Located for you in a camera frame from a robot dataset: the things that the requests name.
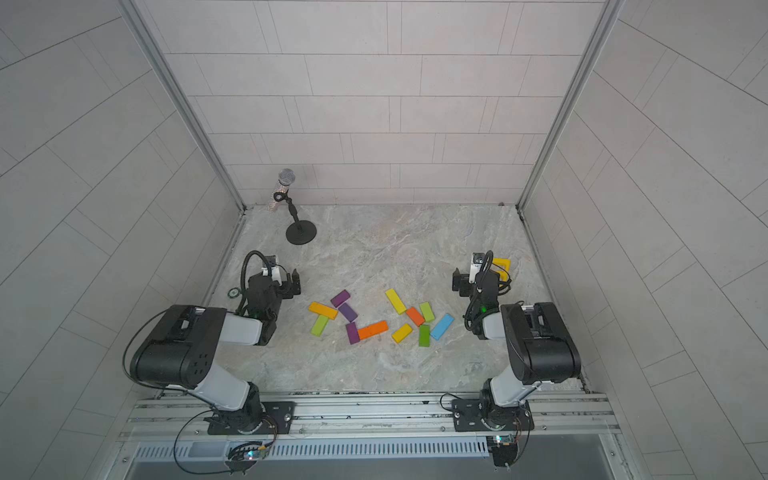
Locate orange long block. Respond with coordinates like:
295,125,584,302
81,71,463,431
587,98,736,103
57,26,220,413
358,320,389,340

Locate right circuit board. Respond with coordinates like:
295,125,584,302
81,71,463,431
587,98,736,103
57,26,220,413
486,436,519,469

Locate red-orange block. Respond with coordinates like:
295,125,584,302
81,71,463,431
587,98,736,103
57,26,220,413
406,307,425,327

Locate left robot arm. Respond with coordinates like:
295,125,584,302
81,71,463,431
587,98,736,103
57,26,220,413
129,271,301,435

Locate aluminium rail frame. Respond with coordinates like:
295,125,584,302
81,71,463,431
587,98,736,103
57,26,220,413
117,391,621,464

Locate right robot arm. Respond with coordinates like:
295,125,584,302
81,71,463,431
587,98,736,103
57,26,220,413
452,270,581,430

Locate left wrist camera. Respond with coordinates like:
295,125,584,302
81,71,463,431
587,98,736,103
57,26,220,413
262,255,286,285

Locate yellow triangle frame piece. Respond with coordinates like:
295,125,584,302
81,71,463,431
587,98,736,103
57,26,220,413
492,258,511,282

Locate microphone on black stand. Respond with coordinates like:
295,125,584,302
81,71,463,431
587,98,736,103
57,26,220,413
271,168,317,245

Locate lime green small block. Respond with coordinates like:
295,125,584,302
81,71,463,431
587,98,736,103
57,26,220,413
310,315,330,337

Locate yellow short block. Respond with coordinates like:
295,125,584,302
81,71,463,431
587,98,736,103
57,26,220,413
392,324,413,344

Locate purple block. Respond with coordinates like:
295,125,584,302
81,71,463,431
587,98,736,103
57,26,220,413
346,323,360,345
338,303,358,322
331,290,351,308

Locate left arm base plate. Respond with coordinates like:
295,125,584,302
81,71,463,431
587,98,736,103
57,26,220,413
204,401,296,435

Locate circuit board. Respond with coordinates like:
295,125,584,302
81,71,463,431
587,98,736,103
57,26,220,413
486,436,519,469
225,441,270,474

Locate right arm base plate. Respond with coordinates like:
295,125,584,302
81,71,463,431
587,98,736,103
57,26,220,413
449,398,535,433

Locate amber long block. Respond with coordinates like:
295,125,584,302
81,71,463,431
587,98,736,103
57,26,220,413
308,302,338,320

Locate left circuit board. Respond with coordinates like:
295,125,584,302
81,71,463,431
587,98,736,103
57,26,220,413
225,441,270,474

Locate lime green flat block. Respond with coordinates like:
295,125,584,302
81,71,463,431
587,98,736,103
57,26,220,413
419,302,435,322

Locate yellow long block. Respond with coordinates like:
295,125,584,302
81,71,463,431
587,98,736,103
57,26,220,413
385,289,407,315

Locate light blue block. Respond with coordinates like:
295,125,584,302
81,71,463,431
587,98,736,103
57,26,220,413
430,314,455,340

